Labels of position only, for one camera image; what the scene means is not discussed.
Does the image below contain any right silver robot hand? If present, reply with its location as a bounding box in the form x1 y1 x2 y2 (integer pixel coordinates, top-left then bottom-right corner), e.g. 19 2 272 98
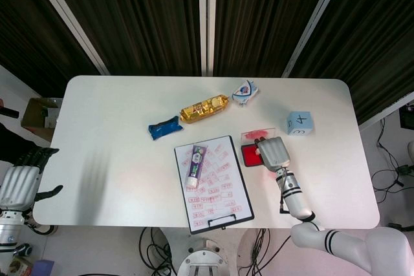
254 136 291 171

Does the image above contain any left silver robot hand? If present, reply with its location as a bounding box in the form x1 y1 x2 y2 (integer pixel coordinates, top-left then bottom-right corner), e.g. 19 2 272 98
0 147 64 211

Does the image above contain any grey round robot base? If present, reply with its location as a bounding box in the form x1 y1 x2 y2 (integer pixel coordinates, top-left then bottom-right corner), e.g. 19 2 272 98
177 239 231 276

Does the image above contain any red ink pad clear lid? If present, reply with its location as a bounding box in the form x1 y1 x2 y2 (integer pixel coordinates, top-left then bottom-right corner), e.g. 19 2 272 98
240 128 278 169

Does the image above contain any light blue numbered cube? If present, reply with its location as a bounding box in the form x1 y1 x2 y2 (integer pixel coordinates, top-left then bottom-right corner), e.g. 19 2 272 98
287 111 314 137

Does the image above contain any brown cardboard box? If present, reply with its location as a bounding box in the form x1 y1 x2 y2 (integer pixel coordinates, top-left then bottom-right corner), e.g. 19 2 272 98
21 97 64 143

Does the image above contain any white blue paper box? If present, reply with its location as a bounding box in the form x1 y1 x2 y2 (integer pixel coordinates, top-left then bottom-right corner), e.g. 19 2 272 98
232 78 261 107

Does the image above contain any black handheld device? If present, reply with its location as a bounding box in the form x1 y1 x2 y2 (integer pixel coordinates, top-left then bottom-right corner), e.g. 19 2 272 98
0 104 20 119

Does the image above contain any white paper with red stamps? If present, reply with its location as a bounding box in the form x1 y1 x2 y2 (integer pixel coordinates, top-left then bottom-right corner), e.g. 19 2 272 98
175 136 253 233

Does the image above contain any purple toothpaste tube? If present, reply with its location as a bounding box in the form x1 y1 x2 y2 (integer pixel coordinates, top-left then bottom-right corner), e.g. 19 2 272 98
185 144 208 188

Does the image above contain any gold biscuit pack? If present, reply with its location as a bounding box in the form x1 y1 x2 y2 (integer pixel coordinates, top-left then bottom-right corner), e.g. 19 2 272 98
179 94 231 125

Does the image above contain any black clipboard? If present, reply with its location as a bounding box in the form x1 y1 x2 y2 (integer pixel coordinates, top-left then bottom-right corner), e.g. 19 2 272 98
173 134 256 235

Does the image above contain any purple block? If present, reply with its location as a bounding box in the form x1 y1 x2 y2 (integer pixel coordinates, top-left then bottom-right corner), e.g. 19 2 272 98
33 259 54 276

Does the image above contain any blue snack packet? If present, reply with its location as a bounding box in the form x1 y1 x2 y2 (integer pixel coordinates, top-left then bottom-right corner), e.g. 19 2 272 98
147 116 185 142

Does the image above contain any dark curtain panel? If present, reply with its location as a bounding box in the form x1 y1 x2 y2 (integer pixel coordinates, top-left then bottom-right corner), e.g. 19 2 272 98
289 0 414 125
213 0 340 76
0 0 101 98
43 0 203 76

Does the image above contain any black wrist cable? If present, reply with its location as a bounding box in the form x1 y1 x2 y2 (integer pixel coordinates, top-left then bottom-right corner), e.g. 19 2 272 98
278 168 289 215

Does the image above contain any black floor cable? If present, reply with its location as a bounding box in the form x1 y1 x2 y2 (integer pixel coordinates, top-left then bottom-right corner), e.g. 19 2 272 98
370 117 414 199
239 228 292 276
138 227 173 276

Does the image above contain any white frame rail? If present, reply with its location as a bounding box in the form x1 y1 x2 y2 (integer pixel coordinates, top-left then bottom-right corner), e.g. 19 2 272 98
357 93 414 132

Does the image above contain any white frame post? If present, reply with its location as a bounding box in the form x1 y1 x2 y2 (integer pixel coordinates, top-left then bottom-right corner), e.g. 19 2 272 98
25 0 110 76
197 0 218 76
281 0 353 78

